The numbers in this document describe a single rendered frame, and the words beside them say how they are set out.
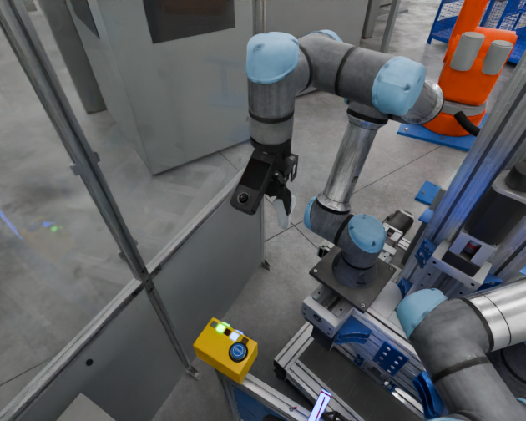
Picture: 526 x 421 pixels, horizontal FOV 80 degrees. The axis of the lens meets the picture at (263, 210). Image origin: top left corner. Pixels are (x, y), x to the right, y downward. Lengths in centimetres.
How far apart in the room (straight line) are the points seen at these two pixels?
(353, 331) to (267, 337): 101
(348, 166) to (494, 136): 34
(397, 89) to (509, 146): 45
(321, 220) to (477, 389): 67
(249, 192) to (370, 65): 27
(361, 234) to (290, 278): 142
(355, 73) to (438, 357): 40
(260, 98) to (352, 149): 49
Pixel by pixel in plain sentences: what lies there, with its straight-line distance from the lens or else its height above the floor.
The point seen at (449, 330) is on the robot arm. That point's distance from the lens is 50.
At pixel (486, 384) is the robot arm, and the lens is 49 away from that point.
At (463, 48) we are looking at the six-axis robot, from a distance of 385.
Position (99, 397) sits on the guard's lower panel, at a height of 67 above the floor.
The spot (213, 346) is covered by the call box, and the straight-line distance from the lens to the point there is 98.
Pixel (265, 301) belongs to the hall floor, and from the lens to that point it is 225.
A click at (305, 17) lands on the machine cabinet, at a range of 418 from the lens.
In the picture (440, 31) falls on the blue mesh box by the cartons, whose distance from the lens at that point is 709.
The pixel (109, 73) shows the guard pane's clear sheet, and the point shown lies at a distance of 89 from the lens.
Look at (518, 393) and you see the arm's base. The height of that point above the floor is 108.
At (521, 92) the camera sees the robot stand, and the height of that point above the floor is 169.
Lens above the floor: 198
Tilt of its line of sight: 46 degrees down
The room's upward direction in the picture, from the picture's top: straight up
